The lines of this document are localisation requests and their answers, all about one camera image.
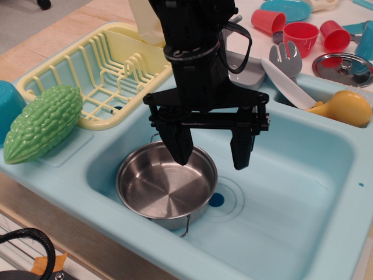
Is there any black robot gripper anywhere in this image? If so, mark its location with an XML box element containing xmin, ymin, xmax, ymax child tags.
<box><xmin>143</xmin><ymin>43</ymin><xmax>270</xmax><ymax>170</ymax></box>

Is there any small stainless steel pot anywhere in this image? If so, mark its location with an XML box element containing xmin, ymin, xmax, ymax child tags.
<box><xmin>115</xmin><ymin>134</ymin><xmax>218</xmax><ymax>237</ymax></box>

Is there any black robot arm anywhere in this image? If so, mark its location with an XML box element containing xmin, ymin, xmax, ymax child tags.
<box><xmin>143</xmin><ymin>1</ymin><xmax>269</xmax><ymax>170</ymax></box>

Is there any light blue toy sink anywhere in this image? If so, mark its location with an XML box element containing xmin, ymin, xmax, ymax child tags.
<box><xmin>1</xmin><ymin>81</ymin><xmax>372</xmax><ymax>279</ymax></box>

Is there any pale yellow drying rack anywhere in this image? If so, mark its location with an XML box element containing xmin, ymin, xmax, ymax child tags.
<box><xmin>16</xmin><ymin>22</ymin><xmax>173</xmax><ymax>130</ymax></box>

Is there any stainless steel pot lid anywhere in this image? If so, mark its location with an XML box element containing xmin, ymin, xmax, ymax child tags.
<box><xmin>312</xmin><ymin>52</ymin><xmax>372</xmax><ymax>87</ymax></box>

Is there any grey toy faucet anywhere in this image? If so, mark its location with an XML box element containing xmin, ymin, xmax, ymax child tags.
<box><xmin>221</xmin><ymin>15</ymin><xmax>266</xmax><ymax>92</ymax></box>

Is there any white plastic knife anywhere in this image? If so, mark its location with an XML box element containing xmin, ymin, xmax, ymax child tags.
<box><xmin>260</xmin><ymin>57</ymin><xmax>316</xmax><ymax>110</ymax></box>

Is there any grey plastic fork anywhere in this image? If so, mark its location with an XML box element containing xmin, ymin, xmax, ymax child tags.
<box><xmin>269</xmin><ymin>41</ymin><xmax>302</xmax><ymax>83</ymax></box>

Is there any small grey cap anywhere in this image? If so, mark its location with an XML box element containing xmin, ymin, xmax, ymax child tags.
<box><xmin>272</xmin><ymin>31</ymin><xmax>283</xmax><ymax>44</ymax></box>

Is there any cream plastic jug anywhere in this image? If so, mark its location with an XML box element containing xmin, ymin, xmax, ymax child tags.
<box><xmin>129</xmin><ymin>0</ymin><xmax>165</xmax><ymax>47</ymax></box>

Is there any red plastic cup lying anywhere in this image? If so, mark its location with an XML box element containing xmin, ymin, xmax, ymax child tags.
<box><xmin>251</xmin><ymin>9</ymin><xmax>287</xmax><ymax>35</ymax></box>

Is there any red plastic cup upright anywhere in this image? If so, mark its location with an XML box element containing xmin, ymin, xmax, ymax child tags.
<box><xmin>283</xmin><ymin>22</ymin><xmax>319</xmax><ymax>58</ymax></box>

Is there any yellow dish brush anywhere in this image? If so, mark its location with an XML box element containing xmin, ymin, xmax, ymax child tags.
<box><xmin>306</xmin><ymin>86</ymin><xmax>372</xmax><ymax>127</ymax></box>

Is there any blue plastic plate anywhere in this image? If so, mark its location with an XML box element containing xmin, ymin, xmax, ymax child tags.
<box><xmin>260</xmin><ymin>0</ymin><xmax>312</xmax><ymax>23</ymax></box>

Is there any red plastic cup right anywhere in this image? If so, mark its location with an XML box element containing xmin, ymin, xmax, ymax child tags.
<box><xmin>320</xmin><ymin>20</ymin><xmax>351</xmax><ymax>53</ymax></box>

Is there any green toy bitter melon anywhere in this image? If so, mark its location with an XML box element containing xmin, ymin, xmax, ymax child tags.
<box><xmin>3</xmin><ymin>85</ymin><xmax>83</xmax><ymax>165</ymax></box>

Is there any cream plastic toy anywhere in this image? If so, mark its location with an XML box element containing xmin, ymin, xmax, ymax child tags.
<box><xmin>308</xmin><ymin>0</ymin><xmax>340</xmax><ymax>12</ymax></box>

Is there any blue plastic cup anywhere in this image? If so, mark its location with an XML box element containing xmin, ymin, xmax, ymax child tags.
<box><xmin>355</xmin><ymin>20</ymin><xmax>373</xmax><ymax>61</ymax></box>

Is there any blue plastic utensil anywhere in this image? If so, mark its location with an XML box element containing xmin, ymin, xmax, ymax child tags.
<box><xmin>342</xmin><ymin>20</ymin><xmax>369</xmax><ymax>35</ymax></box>

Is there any blue plastic bowl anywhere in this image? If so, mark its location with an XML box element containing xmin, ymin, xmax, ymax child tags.
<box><xmin>1</xmin><ymin>80</ymin><xmax>26</xmax><ymax>147</ymax></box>

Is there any orange tape piece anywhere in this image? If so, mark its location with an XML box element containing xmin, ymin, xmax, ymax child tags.
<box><xmin>30</xmin><ymin>252</ymin><xmax>68</xmax><ymax>275</ymax></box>

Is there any black chair caster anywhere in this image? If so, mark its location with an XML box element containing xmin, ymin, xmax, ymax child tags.
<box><xmin>37</xmin><ymin>0</ymin><xmax>51</xmax><ymax>11</ymax></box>

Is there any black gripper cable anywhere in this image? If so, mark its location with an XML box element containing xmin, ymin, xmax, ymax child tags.
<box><xmin>217</xmin><ymin>23</ymin><xmax>253</xmax><ymax>74</ymax></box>

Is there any black braided cable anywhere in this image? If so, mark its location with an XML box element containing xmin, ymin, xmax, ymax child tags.
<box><xmin>0</xmin><ymin>228</ymin><xmax>56</xmax><ymax>280</ymax></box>

